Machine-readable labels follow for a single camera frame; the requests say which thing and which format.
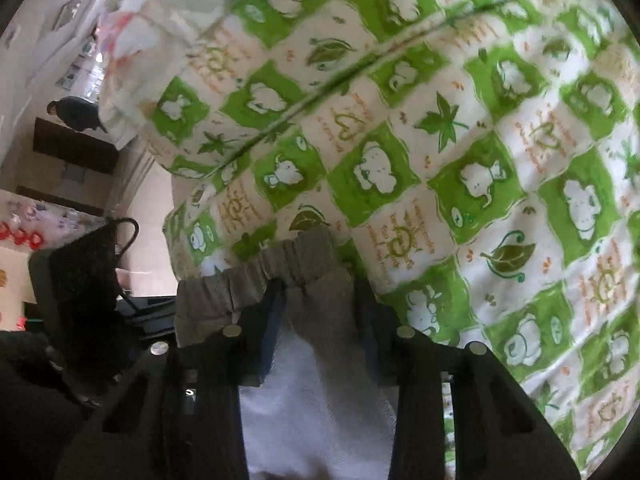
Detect dark wooden door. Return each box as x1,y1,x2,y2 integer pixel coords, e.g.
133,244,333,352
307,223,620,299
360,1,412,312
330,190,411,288
32,117,121,176

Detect green animal print blanket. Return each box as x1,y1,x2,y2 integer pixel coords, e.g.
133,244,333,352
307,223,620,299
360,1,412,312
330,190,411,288
100,0,640,480

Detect grey pants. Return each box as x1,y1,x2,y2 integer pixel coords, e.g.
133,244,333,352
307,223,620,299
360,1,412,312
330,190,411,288
174,225,401,480

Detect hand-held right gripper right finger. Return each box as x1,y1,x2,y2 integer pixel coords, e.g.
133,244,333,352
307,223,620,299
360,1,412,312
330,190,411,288
352,275,581,480

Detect black bag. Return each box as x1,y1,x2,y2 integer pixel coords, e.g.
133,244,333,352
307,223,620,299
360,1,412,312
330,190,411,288
27,217,141,376

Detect red wall ornaments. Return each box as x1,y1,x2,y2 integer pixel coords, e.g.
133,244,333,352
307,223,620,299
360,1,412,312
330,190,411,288
0,220,46,251

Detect pale floral quilt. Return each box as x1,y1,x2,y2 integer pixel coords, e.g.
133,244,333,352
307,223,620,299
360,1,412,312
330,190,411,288
97,0,251,126

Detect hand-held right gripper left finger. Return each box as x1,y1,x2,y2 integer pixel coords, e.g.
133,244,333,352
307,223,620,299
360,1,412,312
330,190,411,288
55,280,286,480

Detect person's black trouser leg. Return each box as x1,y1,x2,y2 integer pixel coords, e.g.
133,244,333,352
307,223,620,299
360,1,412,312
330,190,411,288
0,330,101,480

